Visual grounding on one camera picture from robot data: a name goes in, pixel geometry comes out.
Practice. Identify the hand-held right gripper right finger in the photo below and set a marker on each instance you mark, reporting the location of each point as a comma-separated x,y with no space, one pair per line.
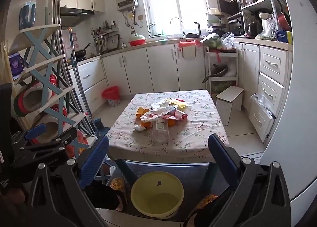
223,158

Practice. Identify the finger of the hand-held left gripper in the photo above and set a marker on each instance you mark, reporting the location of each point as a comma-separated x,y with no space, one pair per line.
34,132
47,161

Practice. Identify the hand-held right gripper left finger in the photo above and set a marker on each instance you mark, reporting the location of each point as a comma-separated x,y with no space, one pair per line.
94,160

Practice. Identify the small orange peel piece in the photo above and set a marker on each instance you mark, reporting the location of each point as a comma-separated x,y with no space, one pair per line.
172,122

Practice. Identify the curled orange peel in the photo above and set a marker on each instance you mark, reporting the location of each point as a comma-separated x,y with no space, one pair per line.
146,124

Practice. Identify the cup-shaped orange peel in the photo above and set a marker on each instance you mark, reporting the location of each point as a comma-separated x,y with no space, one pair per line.
140,111

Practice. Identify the yellow snack packet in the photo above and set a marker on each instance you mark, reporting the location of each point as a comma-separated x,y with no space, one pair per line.
182,105

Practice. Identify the yellow plastic basin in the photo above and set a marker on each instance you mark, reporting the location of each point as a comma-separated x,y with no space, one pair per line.
158,202

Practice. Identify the red-lined trash bin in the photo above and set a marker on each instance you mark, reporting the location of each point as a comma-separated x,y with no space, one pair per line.
111,93

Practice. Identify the person's left hand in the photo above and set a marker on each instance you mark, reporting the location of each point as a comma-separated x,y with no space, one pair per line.
14,197

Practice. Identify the red patterned slipper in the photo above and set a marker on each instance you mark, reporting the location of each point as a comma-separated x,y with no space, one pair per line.
49,127

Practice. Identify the floral slipper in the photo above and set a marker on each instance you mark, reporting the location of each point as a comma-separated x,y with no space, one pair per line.
206,201
117,183

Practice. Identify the dark table leg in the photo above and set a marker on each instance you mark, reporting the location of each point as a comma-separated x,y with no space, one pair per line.
126,170

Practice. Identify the green and red slipper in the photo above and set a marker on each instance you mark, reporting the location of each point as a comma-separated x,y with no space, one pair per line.
29,98

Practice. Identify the person's left foot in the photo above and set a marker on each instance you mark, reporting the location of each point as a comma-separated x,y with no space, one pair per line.
104,197

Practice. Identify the floral tablecloth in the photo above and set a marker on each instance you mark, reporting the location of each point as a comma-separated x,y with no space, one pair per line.
193,132

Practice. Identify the crumpled white tissue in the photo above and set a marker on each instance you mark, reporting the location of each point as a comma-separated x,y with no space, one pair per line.
137,128

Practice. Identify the smartphone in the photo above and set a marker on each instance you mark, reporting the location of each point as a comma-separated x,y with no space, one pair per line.
16,64

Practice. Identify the red snack wrapper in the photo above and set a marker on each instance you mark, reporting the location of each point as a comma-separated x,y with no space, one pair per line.
180,115

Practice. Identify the white chair with red item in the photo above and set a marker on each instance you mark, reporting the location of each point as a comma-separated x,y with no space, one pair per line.
37,68

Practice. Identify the white wooden stool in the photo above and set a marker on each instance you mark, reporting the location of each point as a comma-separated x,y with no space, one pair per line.
229,93

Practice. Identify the clear plastic package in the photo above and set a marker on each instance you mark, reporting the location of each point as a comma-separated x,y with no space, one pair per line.
161,130

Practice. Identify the crinkled plastic bag on drawer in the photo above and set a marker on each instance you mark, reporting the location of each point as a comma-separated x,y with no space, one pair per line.
262,101

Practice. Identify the white drawer base cabinet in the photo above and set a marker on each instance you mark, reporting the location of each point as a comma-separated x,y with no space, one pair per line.
86,85

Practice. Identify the silver foil wrapper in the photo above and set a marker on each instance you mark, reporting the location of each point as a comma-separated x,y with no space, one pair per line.
153,116

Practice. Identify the dark wok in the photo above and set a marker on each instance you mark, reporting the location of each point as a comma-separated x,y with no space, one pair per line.
218,72

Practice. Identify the black frying pan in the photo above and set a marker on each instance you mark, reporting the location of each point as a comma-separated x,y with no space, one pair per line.
80,54

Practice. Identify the white kitchen trolley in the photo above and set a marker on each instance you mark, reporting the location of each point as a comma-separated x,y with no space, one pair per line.
206,68

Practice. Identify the red hanging tassel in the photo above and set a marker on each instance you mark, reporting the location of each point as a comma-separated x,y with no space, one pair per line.
218,57

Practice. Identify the white refrigerator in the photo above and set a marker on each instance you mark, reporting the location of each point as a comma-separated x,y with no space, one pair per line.
302,93

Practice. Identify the white panelled base cabinet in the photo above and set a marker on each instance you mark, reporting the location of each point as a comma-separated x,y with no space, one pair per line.
272,68

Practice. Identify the white door base cabinet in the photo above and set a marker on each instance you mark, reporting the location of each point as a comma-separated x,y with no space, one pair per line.
153,68

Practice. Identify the white hanging bag red trim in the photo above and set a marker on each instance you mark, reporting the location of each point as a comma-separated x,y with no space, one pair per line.
188,49

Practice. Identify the bag of green vegetables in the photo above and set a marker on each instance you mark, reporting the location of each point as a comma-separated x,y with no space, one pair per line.
211,41

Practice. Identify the clear plastic bag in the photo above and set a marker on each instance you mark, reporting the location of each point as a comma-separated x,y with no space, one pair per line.
227,39

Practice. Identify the red basin green lid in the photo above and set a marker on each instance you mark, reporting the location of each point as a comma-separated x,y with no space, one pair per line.
137,42

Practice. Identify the range hood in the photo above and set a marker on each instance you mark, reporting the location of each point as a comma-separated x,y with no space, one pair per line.
74,12

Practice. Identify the black faucet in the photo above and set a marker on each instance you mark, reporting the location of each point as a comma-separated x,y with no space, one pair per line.
198,29

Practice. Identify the black toaster oven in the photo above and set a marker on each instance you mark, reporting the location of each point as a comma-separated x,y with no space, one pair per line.
235,27

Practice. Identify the black pot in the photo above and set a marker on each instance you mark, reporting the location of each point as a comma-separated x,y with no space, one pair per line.
252,29

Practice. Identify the chrome faucet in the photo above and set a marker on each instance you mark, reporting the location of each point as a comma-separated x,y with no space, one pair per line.
183,29

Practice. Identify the blue box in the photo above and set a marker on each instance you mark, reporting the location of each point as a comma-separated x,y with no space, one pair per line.
283,36

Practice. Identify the green cooking pot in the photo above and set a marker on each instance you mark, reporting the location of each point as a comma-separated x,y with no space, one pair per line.
213,18

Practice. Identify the red pot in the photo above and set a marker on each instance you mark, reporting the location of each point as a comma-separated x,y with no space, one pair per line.
283,20

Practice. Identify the black microwave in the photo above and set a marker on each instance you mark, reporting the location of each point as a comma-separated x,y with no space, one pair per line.
226,6

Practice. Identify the white counter shelf rack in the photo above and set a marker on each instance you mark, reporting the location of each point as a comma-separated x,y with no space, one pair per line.
257,3

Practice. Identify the kitchen window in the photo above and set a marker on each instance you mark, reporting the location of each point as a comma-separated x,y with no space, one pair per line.
173,1

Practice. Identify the red paper wall sticker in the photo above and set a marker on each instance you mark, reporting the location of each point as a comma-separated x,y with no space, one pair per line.
73,37

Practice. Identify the wall utensil rack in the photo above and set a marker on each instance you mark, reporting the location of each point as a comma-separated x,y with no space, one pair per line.
101,41

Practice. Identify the grey sliding door frame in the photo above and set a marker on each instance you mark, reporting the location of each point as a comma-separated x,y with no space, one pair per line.
55,18

